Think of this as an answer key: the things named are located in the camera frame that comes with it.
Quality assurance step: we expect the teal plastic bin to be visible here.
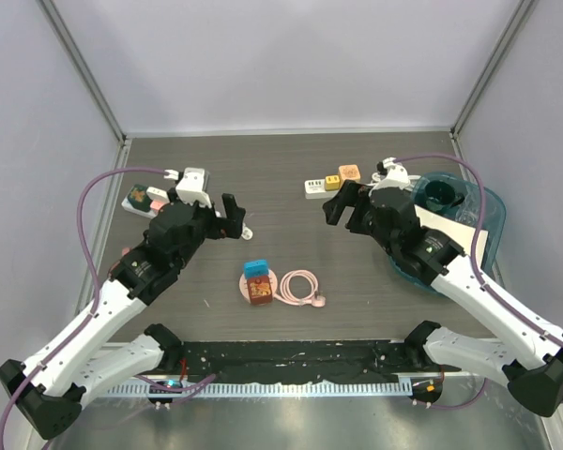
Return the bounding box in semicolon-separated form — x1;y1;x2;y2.
407;172;507;274

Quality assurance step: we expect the round pink power socket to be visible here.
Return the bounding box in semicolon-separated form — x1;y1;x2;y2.
238;269;279;305

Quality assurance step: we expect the dark green cup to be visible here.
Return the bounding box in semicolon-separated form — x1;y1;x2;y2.
424;180;464;214

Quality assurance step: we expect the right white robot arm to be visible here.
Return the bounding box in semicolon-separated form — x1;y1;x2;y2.
323;181;563;417

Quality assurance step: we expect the purple cable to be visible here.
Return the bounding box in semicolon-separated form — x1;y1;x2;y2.
393;154;563;410
0;167;217;450

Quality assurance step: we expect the red cube plug adapter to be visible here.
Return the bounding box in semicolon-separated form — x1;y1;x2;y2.
247;276;273;306

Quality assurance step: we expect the orange cube plug adapter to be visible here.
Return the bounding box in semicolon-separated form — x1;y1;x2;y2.
338;164;361;184

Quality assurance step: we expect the long white power strip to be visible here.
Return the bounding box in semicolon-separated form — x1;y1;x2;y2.
121;198;157;219

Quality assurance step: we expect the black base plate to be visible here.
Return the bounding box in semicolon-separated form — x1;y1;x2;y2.
159;337;461;384

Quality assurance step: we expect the short white power strip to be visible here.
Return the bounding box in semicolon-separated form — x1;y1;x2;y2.
304;178;342;200

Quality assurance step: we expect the slotted cable duct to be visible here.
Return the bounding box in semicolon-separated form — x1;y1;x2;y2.
93;380;413;398

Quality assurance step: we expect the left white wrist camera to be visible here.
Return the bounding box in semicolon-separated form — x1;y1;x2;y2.
164;167;212;208

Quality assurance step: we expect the blue plug adapter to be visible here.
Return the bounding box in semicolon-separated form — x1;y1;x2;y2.
243;259;269;278

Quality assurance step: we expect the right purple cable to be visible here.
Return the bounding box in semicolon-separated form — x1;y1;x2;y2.
393;154;563;410

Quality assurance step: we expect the white plug adapter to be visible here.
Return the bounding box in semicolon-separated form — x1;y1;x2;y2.
146;187;169;203

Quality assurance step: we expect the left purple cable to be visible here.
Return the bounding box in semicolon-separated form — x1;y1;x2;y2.
0;167;217;450

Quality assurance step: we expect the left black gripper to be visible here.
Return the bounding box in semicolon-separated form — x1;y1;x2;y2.
175;193;244;270

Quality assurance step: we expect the white paper sheet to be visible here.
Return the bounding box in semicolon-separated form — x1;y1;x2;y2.
415;205;488;269

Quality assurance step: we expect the yellow plug adapter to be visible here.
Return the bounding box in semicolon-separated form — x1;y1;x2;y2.
324;174;342;191

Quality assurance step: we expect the pink coiled power cord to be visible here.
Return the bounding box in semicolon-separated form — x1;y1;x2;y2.
272;269;327;308

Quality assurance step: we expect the pink plug adapter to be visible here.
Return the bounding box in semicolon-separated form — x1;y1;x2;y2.
150;201;165;214

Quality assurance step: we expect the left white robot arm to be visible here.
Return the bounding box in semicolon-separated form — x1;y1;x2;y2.
0;191;246;442

